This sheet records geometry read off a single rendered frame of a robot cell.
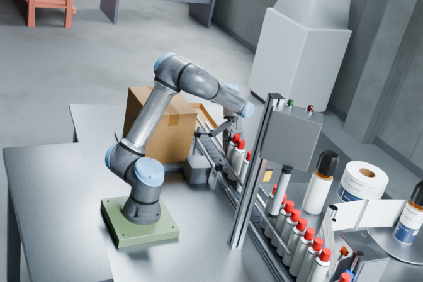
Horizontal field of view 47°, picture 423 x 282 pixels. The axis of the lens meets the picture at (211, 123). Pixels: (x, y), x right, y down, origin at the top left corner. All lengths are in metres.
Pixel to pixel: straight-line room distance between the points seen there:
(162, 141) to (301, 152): 0.83
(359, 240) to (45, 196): 1.23
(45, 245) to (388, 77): 3.78
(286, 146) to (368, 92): 3.47
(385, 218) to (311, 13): 2.94
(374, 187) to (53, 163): 1.46
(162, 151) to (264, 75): 3.11
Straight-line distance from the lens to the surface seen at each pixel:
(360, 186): 2.36
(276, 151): 1.70
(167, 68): 1.91
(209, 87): 1.88
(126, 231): 1.93
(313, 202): 2.22
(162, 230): 1.96
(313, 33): 4.88
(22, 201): 2.12
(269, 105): 1.68
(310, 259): 1.80
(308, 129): 1.65
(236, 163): 2.26
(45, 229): 1.98
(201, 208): 2.17
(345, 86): 5.59
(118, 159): 1.95
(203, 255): 1.95
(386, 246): 2.24
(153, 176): 1.86
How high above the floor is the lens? 2.13
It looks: 27 degrees down
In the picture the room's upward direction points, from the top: 13 degrees clockwise
